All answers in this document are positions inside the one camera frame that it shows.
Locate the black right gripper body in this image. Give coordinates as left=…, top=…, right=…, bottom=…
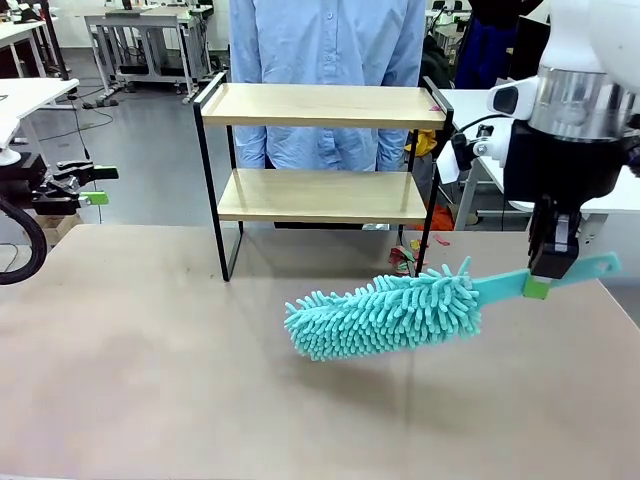
left=502, top=122, right=626, bottom=216

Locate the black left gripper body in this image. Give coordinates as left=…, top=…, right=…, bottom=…
left=0, top=153, right=79, bottom=215

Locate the teal chenille duster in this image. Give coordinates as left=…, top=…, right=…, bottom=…
left=283, top=252, right=623, bottom=362

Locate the cardboard box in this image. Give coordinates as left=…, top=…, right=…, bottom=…
left=34, top=213, right=85, bottom=247

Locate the white desk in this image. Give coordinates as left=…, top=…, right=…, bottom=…
left=0, top=77, right=81, bottom=156
left=0, top=19, right=57, bottom=81

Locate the black monitor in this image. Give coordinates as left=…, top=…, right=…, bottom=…
left=509, top=14, right=551, bottom=84

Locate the dark blue coat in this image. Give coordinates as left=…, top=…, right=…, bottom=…
left=452, top=12, right=519, bottom=91

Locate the yellow garment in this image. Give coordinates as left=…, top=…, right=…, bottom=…
left=405, top=128, right=439, bottom=157

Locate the dark garment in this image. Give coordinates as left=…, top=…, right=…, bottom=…
left=422, top=37, right=456, bottom=94

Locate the grey metal table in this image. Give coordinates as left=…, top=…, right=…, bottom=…
left=83, top=7, right=214, bottom=105

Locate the person in blue shirt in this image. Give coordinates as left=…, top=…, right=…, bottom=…
left=228, top=0, right=427, bottom=231

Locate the black floor cable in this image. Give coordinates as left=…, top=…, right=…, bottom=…
left=64, top=84, right=116, bottom=161

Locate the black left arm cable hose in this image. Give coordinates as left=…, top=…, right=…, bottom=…
left=0, top=194, right=49, bottom=286

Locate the white cable bracket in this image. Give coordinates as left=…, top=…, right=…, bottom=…
left=437, top=123, right=511, bottom=182

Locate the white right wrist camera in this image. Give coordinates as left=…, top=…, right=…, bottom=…
left=487, top=77, right=541, bottom=121

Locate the black post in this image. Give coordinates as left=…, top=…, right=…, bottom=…
left=39, top=0, right=71, bottom=82

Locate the black frame wooden shelf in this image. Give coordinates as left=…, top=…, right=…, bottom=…
left=192, top=71, right=455, bottom=283

